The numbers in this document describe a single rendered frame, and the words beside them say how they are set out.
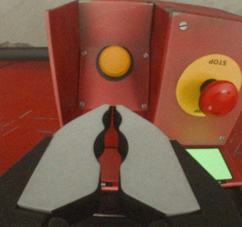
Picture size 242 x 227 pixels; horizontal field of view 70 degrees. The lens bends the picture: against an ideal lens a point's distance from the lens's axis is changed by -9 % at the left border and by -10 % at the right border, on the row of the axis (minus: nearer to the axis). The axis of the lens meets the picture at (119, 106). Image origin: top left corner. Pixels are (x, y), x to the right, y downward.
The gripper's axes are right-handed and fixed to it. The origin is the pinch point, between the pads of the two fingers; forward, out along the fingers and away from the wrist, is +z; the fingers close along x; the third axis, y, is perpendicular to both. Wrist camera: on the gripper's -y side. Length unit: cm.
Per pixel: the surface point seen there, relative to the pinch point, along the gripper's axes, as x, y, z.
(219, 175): 12.0, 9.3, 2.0
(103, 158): -0.9, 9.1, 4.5
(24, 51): -46, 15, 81
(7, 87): -34, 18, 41
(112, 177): 0.1, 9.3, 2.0
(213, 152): 12.6, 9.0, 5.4
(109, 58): -0.7, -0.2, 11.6
